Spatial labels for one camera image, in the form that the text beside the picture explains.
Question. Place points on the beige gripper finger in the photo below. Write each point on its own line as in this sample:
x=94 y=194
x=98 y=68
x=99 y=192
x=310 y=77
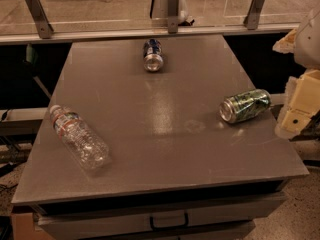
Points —
x=301 y=104
x=286 y=44

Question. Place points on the blue pepsi can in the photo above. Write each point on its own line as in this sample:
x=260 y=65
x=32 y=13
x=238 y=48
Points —
x=152 y=55

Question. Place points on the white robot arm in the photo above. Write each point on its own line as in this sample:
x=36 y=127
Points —
x=307 y=48

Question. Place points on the green soda can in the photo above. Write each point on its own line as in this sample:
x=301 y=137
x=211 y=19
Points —
x=244 y=106

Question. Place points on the clear plastic water bottle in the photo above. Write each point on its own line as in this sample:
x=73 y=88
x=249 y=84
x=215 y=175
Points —
x=90 y=151

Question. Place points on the right metal bracket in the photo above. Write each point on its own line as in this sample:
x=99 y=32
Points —
x=252 y=19

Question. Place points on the metal bracket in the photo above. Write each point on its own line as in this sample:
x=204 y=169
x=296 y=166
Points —
x=39 y=17
x=172 y=12
x=252 y=19

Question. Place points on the middle metal bracket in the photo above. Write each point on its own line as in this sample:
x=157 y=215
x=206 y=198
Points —
x=172 y=12

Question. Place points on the left metal bracket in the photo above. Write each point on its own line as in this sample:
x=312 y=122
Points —
x=39 y=17

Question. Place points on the horizontal metal rail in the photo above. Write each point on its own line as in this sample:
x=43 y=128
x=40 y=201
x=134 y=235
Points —
x=145 y=33

